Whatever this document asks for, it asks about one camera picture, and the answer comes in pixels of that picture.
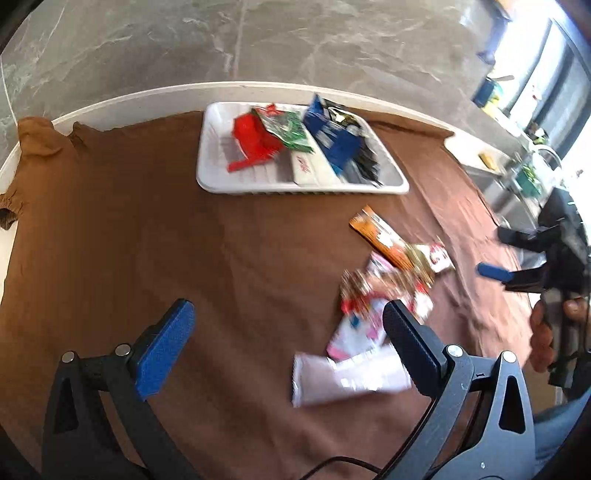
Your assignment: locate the white pink long packet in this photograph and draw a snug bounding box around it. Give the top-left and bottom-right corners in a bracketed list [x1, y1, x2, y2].
[291, 345, 413, 408]

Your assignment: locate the black snack packet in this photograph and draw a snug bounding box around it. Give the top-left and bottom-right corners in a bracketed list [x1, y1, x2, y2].
[324, 99, 381, 185]

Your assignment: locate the clutter on side counter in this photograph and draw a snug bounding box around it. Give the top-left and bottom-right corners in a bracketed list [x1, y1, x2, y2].
[468, 75, 566, 217]

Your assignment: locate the green white snack packet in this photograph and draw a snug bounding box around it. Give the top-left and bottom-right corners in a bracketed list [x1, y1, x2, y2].
[252, 104, 314, 153]

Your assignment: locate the red snack packet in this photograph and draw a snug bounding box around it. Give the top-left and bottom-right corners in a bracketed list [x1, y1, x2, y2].
[228, 109, 284, 173]

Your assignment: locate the red white strawberry packet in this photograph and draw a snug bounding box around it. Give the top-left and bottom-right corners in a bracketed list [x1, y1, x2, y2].
[341, 252, 434, 323]

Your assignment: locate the pale green long snack packet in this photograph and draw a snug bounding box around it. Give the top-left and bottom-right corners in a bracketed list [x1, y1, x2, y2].
[290, 147, 341, 188]

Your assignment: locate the brown tablecloth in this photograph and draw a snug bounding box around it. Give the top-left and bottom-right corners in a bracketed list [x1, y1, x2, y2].
[1, 112, 531, 479]

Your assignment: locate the black cable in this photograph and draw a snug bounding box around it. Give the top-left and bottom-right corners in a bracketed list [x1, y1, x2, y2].
[299, 396, 440, 480]

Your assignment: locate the gold brown snack packet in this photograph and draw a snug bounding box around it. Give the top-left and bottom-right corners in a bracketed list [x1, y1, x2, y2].
[405, 242, 455, 288]

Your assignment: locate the white plastic tray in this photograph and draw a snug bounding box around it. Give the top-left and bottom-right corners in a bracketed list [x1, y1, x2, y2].
[195, 101, 410, 195]

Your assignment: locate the dark blue snack packet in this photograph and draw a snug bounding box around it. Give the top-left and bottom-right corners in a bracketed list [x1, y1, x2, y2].
[303, 94, 362, 174]

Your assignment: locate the orange long snack packet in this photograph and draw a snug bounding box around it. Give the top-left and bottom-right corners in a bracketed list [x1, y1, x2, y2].
[349, 205, 414, 270]

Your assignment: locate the grey blue sleeve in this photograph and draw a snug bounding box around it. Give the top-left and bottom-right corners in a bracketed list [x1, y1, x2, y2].
[534, 390, 590, 473]

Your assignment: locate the pink white candy packet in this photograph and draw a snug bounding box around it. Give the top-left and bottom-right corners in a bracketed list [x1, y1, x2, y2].
[327, 299, 388, 361]

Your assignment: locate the person right hand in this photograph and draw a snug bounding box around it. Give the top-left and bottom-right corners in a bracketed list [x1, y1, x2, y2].
[529, 297, 591, 374]

